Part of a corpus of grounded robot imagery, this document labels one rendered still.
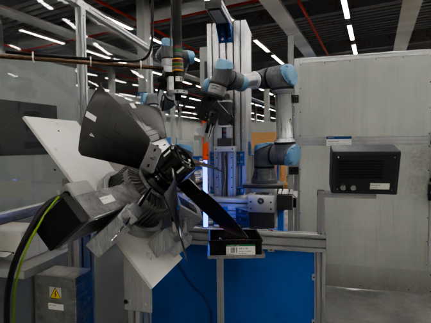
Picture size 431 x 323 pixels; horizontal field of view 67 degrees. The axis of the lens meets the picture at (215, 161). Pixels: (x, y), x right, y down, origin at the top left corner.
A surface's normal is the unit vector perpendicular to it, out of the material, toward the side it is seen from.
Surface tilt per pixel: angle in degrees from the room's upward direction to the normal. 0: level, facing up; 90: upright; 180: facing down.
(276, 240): 90
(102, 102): 72
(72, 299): 90
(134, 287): 90
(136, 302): 90
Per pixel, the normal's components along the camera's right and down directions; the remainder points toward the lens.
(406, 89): -0.25, 0.05
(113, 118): 0.79, -0.19
